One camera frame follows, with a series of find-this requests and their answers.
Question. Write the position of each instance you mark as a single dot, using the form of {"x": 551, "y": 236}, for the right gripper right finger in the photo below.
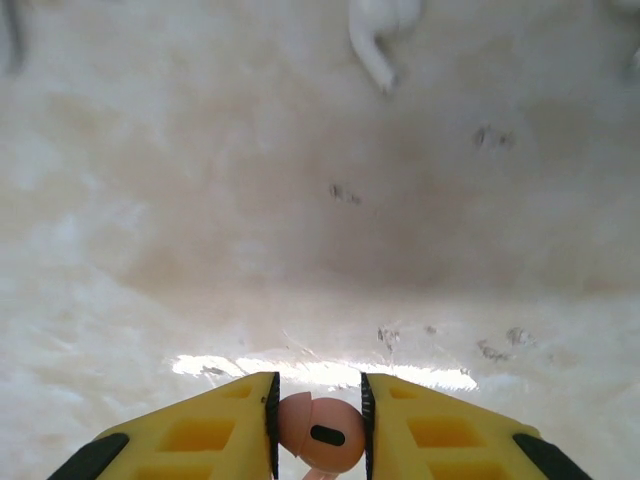
{"x": 440, "y": 435}

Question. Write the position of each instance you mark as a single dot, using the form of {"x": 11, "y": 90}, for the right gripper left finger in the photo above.
{"x": 200, "y": 435}

